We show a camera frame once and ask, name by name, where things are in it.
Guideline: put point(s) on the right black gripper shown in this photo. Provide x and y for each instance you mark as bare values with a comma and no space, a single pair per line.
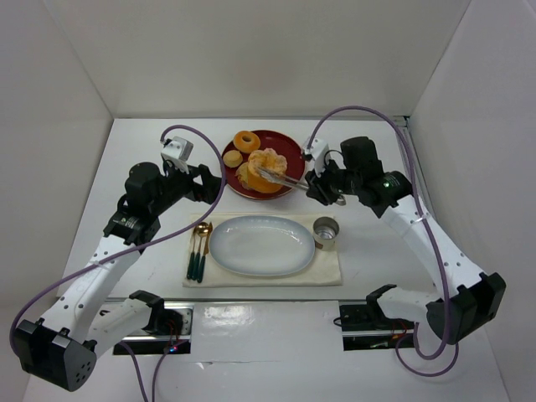
322,187

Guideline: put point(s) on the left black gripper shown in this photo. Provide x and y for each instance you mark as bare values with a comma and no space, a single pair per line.
200,182

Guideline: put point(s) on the metal tongs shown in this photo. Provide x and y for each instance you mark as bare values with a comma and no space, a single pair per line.
287,181

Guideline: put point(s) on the large orange sugared bread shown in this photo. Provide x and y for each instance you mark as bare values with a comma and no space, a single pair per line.
269,160

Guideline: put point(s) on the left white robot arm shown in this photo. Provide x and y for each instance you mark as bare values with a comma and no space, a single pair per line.
62,346

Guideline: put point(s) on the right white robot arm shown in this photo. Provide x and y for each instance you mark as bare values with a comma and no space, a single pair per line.
466,297

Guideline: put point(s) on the sliced bread piece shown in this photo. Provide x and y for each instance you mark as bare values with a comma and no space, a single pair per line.
241,174

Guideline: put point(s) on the small round bun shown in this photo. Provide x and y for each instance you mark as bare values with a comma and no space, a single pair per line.
232,159

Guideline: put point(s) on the metal cup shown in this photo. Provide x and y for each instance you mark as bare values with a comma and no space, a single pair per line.
325,230

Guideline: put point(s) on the dark red round plate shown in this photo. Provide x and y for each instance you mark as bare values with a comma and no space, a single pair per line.
283,145

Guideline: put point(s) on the pale blue oval plate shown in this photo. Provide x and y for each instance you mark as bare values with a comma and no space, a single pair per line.
262,245

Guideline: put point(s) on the cream cloth placemat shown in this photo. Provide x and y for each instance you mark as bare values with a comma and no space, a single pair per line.
324,269

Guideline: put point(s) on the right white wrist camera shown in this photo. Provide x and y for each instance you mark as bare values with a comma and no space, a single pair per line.
314,152

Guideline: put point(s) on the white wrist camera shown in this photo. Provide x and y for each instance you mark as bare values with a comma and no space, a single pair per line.
314,152
175,154

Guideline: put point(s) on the gold spoon green handle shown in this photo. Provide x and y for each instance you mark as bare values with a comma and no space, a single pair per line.
198,236

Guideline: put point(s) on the gold fork green handle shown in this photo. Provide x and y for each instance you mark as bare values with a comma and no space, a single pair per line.
202,260

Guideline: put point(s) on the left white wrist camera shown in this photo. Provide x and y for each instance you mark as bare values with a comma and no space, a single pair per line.
175,154

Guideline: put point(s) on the glazed ring donut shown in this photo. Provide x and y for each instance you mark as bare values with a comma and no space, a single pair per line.
246,142

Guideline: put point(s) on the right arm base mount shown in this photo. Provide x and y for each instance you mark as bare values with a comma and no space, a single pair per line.
363,330

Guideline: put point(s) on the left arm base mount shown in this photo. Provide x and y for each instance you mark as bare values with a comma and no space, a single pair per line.
172,333

